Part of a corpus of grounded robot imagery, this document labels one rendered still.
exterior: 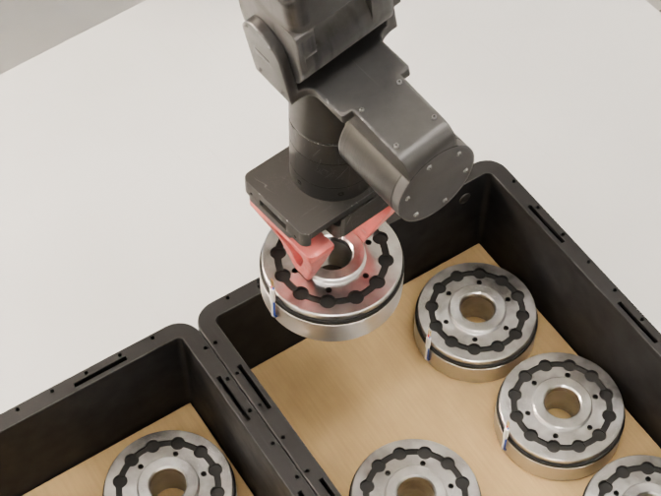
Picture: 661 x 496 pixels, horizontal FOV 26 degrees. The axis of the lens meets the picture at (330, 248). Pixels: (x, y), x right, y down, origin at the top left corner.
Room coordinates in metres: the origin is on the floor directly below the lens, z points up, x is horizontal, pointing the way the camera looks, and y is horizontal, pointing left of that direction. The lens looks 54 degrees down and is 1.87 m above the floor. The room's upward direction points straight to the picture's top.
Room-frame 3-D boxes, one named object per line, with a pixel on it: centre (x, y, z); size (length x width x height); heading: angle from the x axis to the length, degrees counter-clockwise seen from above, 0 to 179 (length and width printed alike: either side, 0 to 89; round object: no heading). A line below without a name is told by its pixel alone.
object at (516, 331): (0.66, -0.12, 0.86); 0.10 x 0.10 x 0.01
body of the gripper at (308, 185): (0.59, 0.00, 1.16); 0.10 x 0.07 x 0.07; 130
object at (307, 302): (0.59, 0.00, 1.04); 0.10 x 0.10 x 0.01
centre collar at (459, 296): (0.66, -0.12, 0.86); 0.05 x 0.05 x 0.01
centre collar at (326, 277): (0.59, 0.00, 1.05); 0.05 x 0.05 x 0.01
